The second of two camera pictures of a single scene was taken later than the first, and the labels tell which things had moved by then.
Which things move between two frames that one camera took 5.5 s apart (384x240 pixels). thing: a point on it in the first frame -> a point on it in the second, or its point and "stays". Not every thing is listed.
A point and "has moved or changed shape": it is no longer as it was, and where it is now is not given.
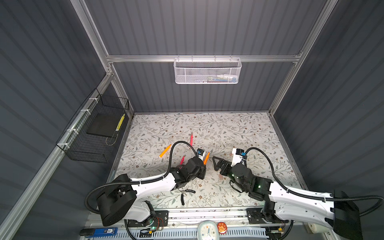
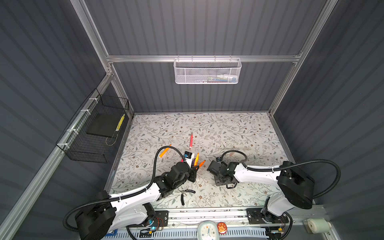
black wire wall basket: [91, 135] stays
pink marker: [191, 139] stays
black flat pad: [106, 124] stays
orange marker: [206, 158] has moved or changed shape
